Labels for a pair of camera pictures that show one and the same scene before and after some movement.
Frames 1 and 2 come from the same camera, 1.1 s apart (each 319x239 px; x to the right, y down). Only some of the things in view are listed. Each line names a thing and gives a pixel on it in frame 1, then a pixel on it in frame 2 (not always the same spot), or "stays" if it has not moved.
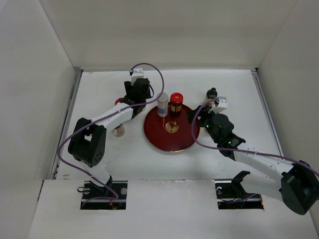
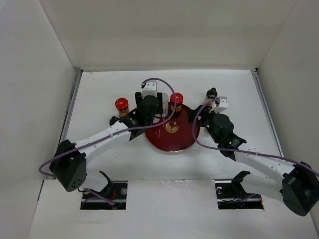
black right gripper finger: [192, 114] stays
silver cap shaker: [162, 105] stays
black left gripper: [129, 87] → [158, 111]
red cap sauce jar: [176, 99] stays
